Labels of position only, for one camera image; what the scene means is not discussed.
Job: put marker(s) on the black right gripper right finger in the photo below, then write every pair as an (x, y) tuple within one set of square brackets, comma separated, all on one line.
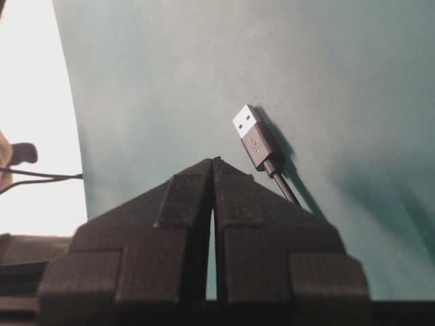
[(270, 250)]

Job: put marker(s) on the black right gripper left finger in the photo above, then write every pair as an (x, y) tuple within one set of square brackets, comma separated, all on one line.
[(147, 256)]

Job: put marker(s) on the dark object at mat edge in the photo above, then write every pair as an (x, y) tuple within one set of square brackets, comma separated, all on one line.
[(23, 153)]

